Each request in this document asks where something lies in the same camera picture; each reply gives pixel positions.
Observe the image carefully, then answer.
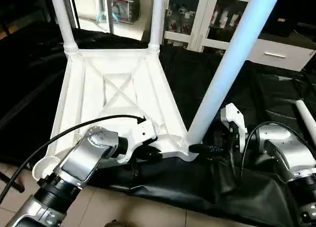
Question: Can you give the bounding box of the white plastic table top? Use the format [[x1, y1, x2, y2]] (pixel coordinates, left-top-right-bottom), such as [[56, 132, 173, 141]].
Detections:
[[32, 46, 199, 182]]

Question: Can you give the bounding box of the white plastic table leg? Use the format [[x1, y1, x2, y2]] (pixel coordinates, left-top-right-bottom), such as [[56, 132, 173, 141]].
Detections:
[[148, 0, 166, 54], [294, 99, 316, 145], [48, 0, 80, 58], [178, 0, 283, 157]]

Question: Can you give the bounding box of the white drawer unit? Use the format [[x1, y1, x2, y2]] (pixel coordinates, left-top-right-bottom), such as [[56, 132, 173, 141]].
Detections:
[[246, 37, 316, 73]]

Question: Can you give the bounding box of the white glass-door cabinet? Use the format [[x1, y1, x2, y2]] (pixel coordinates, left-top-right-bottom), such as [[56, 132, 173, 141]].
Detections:
[[162, 0, 258, 53]]

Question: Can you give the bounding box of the black work mat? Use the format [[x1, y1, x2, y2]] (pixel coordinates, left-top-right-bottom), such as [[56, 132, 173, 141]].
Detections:
[[0, 21, 316, 227]]

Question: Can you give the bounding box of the black metal bench leg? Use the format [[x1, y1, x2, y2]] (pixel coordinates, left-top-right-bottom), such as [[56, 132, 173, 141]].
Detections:
[[0, 170, 25, 193]]

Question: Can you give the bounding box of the blue grey floor appliance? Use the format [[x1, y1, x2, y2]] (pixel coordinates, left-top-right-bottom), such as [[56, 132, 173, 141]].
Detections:
[[96, 0, 142, 25]]

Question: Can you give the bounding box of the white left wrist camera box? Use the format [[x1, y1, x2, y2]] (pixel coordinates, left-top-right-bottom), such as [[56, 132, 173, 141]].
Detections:
[[116, 118, 159, 164]]

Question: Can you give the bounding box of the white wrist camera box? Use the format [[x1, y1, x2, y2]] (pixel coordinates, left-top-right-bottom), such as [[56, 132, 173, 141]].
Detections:
[[116, 118, 159, 164], [219, 102, 248, 153]]

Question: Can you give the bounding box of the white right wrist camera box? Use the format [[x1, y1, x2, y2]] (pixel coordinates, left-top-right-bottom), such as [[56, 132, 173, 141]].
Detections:
[[219, 102, 248, 153]]

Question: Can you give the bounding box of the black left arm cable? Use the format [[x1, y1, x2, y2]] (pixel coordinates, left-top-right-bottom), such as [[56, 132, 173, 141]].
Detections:
[[0, 114, 147, 204]]

